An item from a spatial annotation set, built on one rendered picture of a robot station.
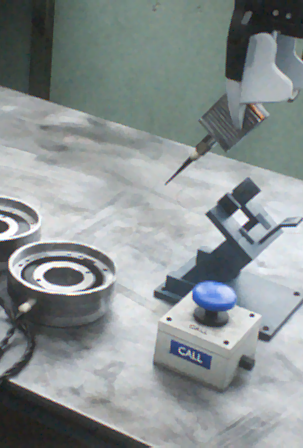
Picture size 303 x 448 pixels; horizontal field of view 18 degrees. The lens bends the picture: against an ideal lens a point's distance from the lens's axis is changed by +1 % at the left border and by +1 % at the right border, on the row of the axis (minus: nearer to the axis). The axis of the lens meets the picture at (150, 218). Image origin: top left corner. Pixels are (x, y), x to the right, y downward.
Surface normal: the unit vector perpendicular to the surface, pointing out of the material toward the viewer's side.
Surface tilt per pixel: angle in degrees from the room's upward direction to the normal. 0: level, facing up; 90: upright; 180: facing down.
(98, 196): 0
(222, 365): 90
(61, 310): 90
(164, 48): 90
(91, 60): 90
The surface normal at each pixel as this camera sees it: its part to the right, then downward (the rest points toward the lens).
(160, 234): 0.11, -0.89
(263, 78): -0.47, 0.28
